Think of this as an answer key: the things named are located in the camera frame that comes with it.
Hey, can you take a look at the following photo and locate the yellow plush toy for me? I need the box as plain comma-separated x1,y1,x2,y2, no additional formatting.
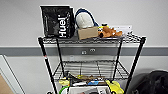
105,79,125,94

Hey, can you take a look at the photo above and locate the pale yellow toy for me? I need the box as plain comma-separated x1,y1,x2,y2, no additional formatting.
59,78,71,87

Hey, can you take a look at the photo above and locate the small white wall label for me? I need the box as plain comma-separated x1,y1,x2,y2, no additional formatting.
80,49,88,56

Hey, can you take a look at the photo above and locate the black wire shelf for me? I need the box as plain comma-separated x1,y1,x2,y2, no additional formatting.
37,32,148,94

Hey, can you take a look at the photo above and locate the green and white bowl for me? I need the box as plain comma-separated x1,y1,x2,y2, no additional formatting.
59,85,71,94

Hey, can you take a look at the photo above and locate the orange plush toy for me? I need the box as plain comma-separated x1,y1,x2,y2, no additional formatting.
97,23,124,39

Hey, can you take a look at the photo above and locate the blue plush toy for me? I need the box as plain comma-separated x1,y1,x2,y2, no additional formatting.
87,79,105,87

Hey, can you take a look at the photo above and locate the white wall socket plate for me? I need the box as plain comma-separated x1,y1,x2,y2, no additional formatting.
88,48,97,53

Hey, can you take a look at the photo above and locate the black bag with white print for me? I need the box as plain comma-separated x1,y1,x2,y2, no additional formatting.
39,4,76,40

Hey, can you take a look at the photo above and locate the long grey wall band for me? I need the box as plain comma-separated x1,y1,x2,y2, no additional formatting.
0,45,168,57

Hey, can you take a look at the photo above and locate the black office chair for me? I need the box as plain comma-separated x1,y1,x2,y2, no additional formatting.
128,69,168,94

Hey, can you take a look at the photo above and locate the white door frame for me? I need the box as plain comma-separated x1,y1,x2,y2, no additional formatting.
0,54,26,94

